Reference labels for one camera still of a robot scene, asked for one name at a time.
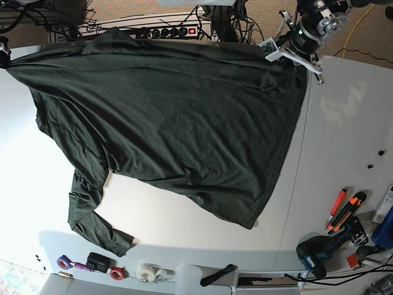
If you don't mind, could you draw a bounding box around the black action camera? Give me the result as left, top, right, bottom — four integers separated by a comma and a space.
86, 252, 111, 273

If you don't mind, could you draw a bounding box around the purple tape roll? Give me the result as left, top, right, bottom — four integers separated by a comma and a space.
57, 255, 72, 270

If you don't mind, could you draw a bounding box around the orange black utility knife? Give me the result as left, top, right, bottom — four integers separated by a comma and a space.
327, 191, 367, 235

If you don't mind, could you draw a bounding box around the red tape roll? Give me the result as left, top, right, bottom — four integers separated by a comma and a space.
109, 267, 125, 281

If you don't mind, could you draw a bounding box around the yellow cable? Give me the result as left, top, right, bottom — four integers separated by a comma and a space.
343, 2, 377, 58

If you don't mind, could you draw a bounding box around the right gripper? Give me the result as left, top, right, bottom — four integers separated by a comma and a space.
0, 36, 11, 61

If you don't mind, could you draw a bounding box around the dark green long-sleeve t-shirt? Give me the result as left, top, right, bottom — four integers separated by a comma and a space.
6, 28, 308, 257

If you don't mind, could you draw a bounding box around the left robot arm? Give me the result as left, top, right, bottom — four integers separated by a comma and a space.
274, 1, 353, 85

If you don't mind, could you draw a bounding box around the blue box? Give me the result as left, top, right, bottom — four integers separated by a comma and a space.
371, 210, 393, 250

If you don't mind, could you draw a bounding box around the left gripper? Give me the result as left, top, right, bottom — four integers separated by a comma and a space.
274, 10, 324, 85

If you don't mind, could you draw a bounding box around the clear tape roll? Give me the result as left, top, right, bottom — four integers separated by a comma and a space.
155, 269, 174, 281
135, 264, 156, 283

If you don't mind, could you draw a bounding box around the black power strip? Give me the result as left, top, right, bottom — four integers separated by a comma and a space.
134, 26, 198, 40

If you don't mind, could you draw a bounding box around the black strap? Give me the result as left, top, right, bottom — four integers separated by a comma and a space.
200, 264, 236, 288

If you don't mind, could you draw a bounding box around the purple marker pen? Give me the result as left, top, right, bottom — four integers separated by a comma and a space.
71, 262, 93, 272

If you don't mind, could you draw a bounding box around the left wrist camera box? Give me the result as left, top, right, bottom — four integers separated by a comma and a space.
259, 37, 283, 62

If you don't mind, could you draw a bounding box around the teal black cordless drill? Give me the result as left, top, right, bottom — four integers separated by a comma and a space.
296, 216, 368, 280

